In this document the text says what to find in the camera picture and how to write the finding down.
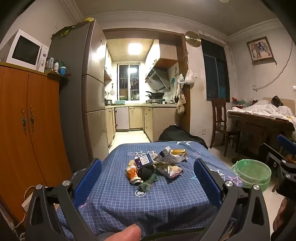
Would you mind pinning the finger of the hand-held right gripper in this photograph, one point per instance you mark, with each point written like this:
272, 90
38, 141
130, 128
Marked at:
269, 153
285, 141

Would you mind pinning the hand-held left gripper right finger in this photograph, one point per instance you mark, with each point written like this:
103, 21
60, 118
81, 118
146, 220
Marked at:
205, 183

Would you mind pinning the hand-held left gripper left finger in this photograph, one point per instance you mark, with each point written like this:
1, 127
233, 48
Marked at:
89, 183

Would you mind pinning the green lined waste bin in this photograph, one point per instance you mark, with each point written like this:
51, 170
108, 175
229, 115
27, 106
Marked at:
252, 171

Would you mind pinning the black cloth ball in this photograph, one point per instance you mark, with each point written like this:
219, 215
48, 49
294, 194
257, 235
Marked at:
145, 173

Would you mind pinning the green cloth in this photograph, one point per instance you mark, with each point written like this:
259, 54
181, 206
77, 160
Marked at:
148, 183

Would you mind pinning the person's right hand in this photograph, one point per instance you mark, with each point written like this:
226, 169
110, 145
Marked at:
281, 215

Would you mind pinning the person's left hand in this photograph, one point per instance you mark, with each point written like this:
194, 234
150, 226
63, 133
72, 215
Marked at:
122, 234

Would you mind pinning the dark wooden table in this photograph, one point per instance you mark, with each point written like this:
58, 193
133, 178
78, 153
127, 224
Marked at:
261, 125

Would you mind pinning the white cloth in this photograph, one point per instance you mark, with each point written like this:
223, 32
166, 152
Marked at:
266, 107

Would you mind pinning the yellow packet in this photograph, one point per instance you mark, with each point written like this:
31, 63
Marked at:
179, 151

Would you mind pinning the black plastic bag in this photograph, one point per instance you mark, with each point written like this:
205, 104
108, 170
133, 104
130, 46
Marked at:
276, 100

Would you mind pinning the crumpled snack wrapper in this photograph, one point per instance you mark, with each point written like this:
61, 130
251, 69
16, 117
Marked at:
165, 171

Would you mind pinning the orange paper cup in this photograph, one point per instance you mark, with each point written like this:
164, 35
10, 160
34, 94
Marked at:
132, 173

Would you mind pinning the blue checked tablecloth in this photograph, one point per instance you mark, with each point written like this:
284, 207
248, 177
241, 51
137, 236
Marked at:
161, 197

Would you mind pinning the white blue crumpled packet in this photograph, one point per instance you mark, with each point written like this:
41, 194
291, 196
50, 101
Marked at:
165, 155

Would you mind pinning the black cloth cover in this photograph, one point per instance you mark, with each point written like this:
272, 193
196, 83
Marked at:
175, 133

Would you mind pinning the blue cardboard box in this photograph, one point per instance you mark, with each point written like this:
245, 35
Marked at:
143, 160

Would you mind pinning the wooden dining chair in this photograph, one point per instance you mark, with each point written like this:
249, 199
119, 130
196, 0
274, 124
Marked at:
218, 111

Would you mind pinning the white power strip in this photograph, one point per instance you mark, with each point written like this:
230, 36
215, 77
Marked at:
26, 204

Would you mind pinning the wooden cabinet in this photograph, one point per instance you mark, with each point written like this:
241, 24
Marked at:
34, 127

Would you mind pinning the beige kitchen cabinets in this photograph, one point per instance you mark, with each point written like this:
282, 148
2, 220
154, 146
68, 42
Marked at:
136, 117

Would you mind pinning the steel kettle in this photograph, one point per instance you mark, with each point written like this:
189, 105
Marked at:
108, 102

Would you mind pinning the hanging cloths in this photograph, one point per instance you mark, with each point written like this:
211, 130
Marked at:
181, 102

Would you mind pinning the grey refrigerator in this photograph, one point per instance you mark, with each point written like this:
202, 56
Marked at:
92, 92

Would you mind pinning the framed picture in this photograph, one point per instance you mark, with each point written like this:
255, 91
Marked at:
260, 49

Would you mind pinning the gas stove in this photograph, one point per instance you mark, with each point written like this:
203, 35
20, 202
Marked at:
155, 101

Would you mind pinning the dark window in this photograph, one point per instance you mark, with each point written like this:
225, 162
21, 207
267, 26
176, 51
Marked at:
214, 69

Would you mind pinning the black wok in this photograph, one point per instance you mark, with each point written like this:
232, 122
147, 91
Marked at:
156, 94

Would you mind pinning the white hanging plastic bag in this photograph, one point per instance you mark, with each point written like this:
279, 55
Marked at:
189, 77

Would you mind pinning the kitchen window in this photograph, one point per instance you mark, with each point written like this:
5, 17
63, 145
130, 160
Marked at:
128, 81

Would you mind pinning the steel range hood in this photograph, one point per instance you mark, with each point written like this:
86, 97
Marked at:
158, 78

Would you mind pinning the blue lidded jar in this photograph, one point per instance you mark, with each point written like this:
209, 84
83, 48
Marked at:
62, 70

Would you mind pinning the white medicine bottle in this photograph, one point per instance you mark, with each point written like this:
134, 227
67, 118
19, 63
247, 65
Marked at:
56, 66

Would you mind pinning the ceiling light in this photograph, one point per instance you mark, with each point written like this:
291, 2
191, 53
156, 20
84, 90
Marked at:
134, 48

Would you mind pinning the white microwave oven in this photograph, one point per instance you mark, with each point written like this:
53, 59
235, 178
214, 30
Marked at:
23, 49

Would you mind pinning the green plastic bag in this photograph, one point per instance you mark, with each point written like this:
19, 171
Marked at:
67, 29

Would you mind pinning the yellow bag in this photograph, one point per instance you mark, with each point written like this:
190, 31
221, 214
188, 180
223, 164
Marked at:
89, 19

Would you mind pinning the gold wall clock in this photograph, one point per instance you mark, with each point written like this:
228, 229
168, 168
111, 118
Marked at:
192, 39

